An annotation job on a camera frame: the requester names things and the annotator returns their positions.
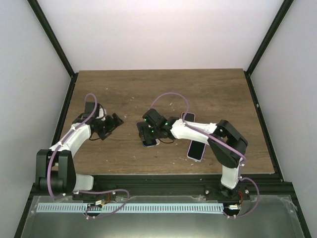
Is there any beige phone case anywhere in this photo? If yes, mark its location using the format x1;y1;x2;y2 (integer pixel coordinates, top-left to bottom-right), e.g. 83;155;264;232
142;139;159;147

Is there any lavender phone case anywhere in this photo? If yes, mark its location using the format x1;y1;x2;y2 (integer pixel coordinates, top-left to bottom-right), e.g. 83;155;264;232
186;139;207;163

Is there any black phone blue edge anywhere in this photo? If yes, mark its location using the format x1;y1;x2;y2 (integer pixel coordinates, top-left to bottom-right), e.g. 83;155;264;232
142;139;157;147

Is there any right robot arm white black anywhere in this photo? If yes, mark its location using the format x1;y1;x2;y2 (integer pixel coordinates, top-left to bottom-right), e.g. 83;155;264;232
137;108;248;200

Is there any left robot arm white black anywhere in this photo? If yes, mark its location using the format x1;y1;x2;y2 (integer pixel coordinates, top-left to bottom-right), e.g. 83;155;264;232
35;102;124;200

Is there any metal front plate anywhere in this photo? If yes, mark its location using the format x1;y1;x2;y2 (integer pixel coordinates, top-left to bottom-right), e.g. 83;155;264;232
21;196;304;238

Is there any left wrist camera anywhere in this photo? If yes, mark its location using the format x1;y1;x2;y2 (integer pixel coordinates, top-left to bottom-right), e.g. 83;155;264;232
96;107;107;120

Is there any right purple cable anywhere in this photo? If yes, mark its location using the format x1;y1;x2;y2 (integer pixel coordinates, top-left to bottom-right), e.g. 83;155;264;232
149;92;260;219

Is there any black aluminium frame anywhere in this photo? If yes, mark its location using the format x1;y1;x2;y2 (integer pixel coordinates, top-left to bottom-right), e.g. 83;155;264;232
28;0;311;238

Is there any light blue slotted cable duct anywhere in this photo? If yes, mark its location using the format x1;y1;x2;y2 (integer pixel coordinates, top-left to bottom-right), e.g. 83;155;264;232
36;203;224;214

